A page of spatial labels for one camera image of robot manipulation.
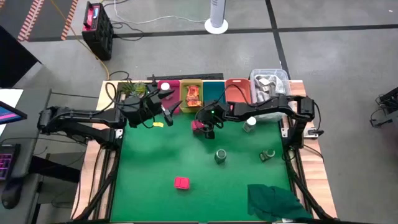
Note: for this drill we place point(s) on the white paper sheet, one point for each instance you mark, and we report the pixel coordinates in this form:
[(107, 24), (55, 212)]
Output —
[(9, 97)]

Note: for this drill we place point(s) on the magenta plastic bin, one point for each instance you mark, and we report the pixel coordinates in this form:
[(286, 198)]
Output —
[(176, 91)]

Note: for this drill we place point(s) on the blue plastic bin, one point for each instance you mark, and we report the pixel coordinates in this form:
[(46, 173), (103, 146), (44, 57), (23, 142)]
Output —
[(214, 90)]

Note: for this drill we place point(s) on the yellow-green plastic bin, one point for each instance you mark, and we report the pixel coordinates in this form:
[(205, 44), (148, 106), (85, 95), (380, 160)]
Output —
[(183, 93)]

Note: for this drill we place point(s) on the grey cloth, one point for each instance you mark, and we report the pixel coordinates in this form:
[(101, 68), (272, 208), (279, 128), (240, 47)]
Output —
[(275, 85)]

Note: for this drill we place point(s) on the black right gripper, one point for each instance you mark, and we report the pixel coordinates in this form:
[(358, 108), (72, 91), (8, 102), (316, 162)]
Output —
[(211, 119)]

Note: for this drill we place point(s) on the grey desk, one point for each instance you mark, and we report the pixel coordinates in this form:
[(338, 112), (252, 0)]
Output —
[(31, 137)]

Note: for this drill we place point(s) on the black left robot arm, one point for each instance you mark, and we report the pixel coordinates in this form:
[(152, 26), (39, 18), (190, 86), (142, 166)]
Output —
[(81, 116)]

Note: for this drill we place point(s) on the clear plastic bin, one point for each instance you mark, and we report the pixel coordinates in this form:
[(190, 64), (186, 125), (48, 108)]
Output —
[(270, 72)]

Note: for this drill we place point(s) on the black crate with red top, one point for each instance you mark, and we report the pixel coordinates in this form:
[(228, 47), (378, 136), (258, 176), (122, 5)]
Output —
[(96, 31)]

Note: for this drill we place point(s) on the backlit keyboard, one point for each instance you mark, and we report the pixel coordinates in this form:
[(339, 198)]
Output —
[(6, 161)]

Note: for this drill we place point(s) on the small potted succulent plant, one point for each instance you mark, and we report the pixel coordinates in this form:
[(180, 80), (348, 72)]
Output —
[(136, 88)]

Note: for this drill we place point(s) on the pink spice box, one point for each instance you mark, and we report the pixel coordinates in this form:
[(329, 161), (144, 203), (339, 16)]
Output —
[(197, 126), (182, 183)]

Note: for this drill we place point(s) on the orange plastic bin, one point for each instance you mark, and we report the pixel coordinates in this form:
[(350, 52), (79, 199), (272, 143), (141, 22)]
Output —
[(237, 87)]

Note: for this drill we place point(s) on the black aluminium table frame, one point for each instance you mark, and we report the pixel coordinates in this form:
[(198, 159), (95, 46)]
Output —
[(99, 195)]

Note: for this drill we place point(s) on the computer monitor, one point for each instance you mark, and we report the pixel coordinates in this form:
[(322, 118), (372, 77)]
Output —
[(9, 114)]

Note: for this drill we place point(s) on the white tower fan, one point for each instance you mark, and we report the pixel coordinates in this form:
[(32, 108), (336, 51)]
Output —
[(217, 14)]

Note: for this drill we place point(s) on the green table mat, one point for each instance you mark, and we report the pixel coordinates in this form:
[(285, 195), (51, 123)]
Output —
[(155, 161)]

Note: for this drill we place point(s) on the small yellow tag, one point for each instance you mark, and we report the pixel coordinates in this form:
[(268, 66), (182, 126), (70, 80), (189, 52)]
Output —
[(158, 124)]

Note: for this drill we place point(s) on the green lid spice jar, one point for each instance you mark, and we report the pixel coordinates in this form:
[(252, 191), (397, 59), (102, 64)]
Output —
[(220, 156), (266, 154)]

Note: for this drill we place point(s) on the black partition panel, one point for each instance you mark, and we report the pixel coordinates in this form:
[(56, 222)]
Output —
[(15, 59)]

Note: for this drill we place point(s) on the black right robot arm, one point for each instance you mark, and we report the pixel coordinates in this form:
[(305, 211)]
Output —
[(264, 107)]

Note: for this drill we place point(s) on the black computer mouse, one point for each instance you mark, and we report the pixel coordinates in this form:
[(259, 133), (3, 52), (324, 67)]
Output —
[(11, 194)]

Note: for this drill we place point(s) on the dark green cloth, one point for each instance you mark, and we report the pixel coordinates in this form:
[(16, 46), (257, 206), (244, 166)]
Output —
[(273, 202)]

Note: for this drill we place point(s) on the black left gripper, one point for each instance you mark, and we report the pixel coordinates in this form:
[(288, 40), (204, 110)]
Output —
[(150, 105)]

